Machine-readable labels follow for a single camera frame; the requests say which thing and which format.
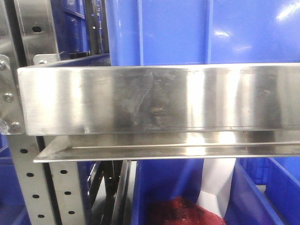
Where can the stainless steel shelf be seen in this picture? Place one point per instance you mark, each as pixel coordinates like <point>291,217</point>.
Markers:
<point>154,112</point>

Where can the perforated steel shelf upright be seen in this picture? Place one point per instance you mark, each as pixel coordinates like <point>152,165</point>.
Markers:
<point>34,32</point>

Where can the lower blue plastic bin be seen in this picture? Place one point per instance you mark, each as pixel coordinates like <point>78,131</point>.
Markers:
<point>165,179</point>

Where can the blue plastic bin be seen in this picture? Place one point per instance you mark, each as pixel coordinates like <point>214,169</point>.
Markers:
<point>178,32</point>
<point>165,179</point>

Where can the upper blue plastic bin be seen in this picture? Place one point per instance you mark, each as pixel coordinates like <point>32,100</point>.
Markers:
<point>178,32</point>

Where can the white plastic item in bin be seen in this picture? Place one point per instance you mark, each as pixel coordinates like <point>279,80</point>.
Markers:
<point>217,174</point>

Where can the red mesh bag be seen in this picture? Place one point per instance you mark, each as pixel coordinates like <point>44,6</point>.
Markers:
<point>180,211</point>

